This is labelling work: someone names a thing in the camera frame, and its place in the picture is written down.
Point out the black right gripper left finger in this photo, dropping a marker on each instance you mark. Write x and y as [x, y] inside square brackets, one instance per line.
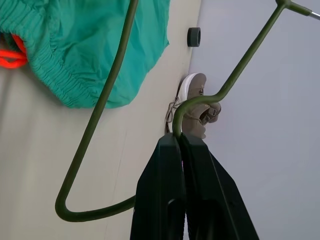
[160, 190]

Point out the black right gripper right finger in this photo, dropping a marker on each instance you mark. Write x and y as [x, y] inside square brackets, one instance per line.
[210, 195]

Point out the green shorts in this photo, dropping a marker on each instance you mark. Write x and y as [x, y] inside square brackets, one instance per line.
[87, 37]

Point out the taupe sneaker with white sole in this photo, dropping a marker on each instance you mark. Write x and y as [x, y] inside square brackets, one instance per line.
[193, 86]

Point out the small black round puck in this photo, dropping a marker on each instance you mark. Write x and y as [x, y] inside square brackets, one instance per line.
[194, 37]

